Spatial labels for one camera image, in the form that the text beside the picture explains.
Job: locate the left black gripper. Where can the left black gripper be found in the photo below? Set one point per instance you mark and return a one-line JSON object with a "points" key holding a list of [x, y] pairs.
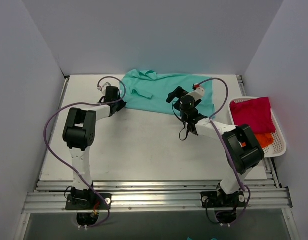
{"points": [[119, 104]]}

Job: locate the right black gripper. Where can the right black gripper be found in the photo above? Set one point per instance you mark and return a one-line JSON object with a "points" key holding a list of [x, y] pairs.
{"points": [[178, 92]]}

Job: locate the teal t-shirt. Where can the teal t-shirt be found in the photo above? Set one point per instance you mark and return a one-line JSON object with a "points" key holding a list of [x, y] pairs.
{"points": [[147, 90]]}

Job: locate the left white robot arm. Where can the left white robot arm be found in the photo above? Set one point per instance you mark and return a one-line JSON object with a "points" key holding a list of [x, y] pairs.
{"points": [[79, 134]]}

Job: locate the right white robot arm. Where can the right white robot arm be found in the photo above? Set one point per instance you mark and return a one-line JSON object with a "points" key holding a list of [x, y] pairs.
{"points": [[242, 149]]}

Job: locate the magenta t-shirt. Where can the magenta t-shirt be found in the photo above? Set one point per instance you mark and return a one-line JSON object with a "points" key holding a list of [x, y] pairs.
{"points": [[256, 113]]}

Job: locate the orange t-shirt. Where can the orange t-shirt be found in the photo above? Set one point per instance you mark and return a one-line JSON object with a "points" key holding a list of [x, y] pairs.
{"points": [[264, 139]]}

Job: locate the white plastic basket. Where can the white plastic basket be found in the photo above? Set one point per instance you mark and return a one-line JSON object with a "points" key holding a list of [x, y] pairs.
{"points": [[279, 146]]}

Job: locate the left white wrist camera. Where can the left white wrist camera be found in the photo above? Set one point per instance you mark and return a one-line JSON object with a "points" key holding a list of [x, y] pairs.
{"points": [[103, 88]]}

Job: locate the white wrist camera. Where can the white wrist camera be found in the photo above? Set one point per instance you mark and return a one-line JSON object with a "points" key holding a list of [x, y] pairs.
{"points": [[103, 88], [197, 93]]}

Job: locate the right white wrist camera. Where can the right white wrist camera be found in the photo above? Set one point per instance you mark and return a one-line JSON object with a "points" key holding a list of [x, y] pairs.
{"points": [[197, 93]]}

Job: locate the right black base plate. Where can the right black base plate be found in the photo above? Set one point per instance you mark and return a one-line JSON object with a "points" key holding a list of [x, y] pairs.
{"points": [[217, 199]]}

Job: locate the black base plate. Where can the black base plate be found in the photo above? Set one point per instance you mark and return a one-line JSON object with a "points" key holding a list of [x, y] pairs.
{"points": [[217, 199], [81, 204]]}

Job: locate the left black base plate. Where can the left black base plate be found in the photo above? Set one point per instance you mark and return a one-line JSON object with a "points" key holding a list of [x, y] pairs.
{"points": [[81, 204]]}

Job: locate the aluminium frame rail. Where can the aluminium frame rail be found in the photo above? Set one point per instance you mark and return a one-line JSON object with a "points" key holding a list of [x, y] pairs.
{"points": [[154, 196]]}

